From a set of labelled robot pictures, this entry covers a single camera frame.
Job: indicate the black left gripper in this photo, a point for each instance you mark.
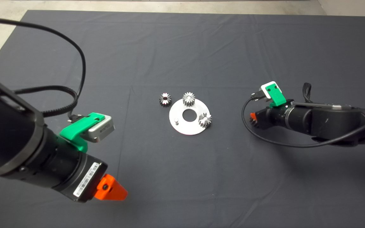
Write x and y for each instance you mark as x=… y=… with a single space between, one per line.
x=86 y=177

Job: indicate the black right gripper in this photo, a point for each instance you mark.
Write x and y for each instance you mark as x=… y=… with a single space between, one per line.
x=271 y=117

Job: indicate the large steel gear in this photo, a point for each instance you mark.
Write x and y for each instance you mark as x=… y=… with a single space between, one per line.
x=252 y=123

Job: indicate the small steel gear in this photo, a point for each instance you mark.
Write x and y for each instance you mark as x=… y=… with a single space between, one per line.
x=165 y=103
x=188 y=102
x=206 y=123

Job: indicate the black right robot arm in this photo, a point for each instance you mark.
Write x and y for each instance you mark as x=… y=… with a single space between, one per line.
x=328 y=122

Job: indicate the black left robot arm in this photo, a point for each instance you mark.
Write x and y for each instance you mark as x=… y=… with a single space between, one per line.
x=8 y=142

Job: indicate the round metal plate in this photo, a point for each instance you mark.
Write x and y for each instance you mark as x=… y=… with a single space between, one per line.
x=182 y=126

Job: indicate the dark table cloth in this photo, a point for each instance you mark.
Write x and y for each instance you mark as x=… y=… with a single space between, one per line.
x=201 y=190

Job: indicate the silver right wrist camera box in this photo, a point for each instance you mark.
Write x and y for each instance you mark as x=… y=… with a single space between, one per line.
x=264 y=90

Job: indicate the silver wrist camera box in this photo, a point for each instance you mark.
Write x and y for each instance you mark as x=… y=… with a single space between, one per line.
x=101 y=129
x=264 y=90

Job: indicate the green right camera mount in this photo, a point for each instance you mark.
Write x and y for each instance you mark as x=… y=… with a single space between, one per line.
x=276 y=95

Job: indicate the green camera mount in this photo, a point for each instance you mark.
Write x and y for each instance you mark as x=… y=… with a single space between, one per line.
x=276 y=95
x=73 y=133

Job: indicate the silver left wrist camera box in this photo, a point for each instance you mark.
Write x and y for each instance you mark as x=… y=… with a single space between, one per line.
x=101 y=129

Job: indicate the green left camera mount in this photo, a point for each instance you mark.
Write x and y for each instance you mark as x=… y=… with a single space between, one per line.
x=73 y=133

